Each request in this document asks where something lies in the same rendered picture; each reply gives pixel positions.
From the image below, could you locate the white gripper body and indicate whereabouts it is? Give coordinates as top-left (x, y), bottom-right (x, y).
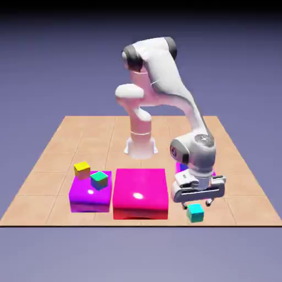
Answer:
top-left (171, 175), bottom-right (226, 204)

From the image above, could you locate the small cyan cube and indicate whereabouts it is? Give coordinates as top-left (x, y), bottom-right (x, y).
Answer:
top-left (186, 203), bottom-right (205, 224)

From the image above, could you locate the small green cube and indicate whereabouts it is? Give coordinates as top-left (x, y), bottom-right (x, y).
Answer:
top-left (90, 171), bottom-right (109, 191)

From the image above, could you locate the small yellow cube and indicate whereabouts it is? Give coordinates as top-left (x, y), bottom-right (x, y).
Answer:
top-left (73, 161), bottom-right (91, 181)

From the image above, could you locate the large magenta box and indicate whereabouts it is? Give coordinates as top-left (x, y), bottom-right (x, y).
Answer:
top-left (175, 161), bottom-right (217, 177)

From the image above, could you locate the large pink box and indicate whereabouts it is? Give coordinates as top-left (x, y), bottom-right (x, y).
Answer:
top-left (112, 168), bottom-right (170, 220)

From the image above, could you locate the large purple box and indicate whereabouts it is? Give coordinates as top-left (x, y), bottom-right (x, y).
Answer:
top-left (68, 170), bottom-right (113, 214)

